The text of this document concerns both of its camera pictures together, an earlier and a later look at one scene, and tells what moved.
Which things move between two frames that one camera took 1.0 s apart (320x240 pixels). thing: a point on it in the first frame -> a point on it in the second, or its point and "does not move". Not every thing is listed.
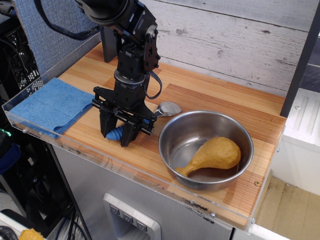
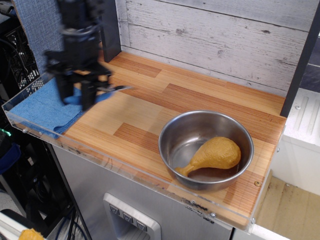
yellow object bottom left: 30,234 does not move
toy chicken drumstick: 220,153 does not move
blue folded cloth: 51,106 does not move
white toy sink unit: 298,163 does not move
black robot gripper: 126,104 -> 78,55
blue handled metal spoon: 166,109 -> 108,91
